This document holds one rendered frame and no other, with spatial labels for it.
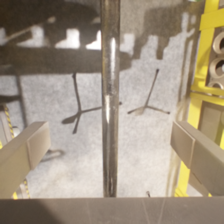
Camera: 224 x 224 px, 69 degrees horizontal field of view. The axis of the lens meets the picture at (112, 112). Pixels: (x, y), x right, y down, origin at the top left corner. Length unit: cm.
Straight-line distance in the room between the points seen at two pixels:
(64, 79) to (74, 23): 33
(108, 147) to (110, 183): 6
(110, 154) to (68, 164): 105
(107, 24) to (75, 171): 121
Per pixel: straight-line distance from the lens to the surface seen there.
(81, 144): 123
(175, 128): 16
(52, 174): 133
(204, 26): 156
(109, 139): 24
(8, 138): 84
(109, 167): 27
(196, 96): 155
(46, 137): 17
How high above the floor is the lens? 107
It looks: 63 degrees down
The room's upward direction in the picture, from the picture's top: 128 degrees clockwise
